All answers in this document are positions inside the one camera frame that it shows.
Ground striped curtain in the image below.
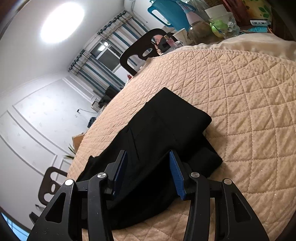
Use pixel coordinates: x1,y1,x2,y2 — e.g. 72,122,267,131
68,49,125,97
97,10,149,56

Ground beige quilted bed cover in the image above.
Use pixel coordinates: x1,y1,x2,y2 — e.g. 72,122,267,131
68,46,295,240

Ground person lying in background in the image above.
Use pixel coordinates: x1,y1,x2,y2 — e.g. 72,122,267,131
154,35,171,55

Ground dark wooden chair left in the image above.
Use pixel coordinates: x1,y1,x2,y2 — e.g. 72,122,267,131
28,166,68,224

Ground window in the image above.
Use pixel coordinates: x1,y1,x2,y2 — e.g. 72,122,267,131
90,41,121,73

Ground glass jar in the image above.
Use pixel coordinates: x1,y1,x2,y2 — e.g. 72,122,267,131
187,21,213,45

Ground blue thermos jug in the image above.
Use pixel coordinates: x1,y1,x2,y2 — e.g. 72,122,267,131
147,0,196,31

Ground green toy in bowl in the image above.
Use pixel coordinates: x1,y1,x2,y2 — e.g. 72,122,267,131
210,20,228,38

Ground dark wooden chair right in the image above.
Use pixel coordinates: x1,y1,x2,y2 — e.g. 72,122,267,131
120,28,167,76

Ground black pants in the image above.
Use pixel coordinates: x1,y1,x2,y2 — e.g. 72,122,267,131
78,88,222,230

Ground white cup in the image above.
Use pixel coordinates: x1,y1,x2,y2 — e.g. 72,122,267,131
173,28,193,46

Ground striped curtain right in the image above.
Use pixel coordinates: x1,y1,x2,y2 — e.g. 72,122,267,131
97,10,149,56

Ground green snake plant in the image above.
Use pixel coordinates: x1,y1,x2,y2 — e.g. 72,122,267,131
65,145,76,160

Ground round ceiling light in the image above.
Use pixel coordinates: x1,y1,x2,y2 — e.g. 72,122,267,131
40,1,85,45

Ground striped curtain left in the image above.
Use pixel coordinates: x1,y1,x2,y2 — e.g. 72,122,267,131
68,49,125,97

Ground dark wooden chair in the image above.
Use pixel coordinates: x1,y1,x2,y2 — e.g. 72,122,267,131
28,166,68,224
120,28,167,76

